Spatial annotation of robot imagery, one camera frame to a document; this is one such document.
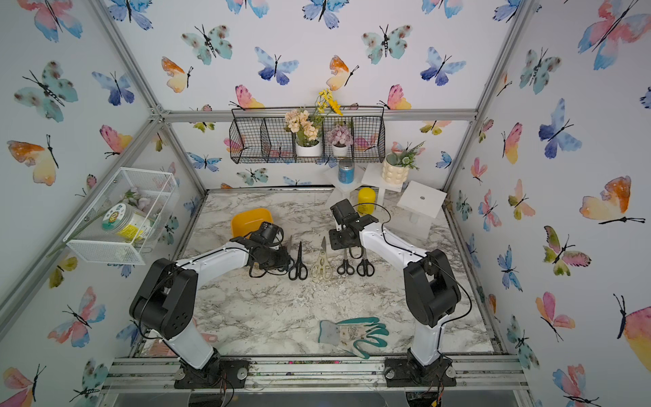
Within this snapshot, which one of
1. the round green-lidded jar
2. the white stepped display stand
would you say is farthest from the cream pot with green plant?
the round green-lidded jar

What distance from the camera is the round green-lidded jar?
644 mm

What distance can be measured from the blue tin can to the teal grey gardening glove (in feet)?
1.72

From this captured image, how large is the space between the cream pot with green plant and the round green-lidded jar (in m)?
0.73

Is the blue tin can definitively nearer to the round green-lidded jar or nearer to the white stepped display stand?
the white stepped display stand

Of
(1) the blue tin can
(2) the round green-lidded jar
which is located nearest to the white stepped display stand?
(1) the blue tin can

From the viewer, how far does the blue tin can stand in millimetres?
995

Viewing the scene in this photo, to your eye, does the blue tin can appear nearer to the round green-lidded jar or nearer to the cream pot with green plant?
the cream pot with green plant

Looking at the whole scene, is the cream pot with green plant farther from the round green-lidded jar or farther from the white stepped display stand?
the round green-lidded jar

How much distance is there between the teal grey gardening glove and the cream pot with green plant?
0.49 meters

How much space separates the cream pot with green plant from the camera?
860 mm

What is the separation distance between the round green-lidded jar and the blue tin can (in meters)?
0.64

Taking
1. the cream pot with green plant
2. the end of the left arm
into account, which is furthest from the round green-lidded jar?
the cream pot with green plant

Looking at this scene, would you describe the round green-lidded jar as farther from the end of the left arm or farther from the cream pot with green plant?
the cream pot with green plant

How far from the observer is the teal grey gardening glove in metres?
0.80
